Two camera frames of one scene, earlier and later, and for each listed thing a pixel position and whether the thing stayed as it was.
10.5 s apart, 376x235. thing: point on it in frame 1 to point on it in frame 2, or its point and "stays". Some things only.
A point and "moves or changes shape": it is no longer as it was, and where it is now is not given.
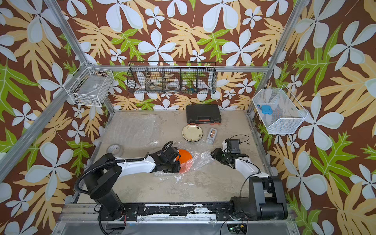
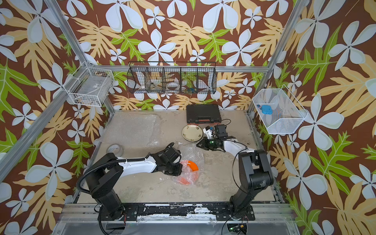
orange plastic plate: [186, 161] moves or changes shape
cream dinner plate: [192, 132] stays
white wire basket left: [90, 86] stays
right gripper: [218, 151] to [204, 145]
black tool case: [203, 113] stays
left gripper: [177, 168] stays
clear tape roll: [115, 149] stays
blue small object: [267, 109] stays
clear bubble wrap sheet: [190, 160] moves or changes shape
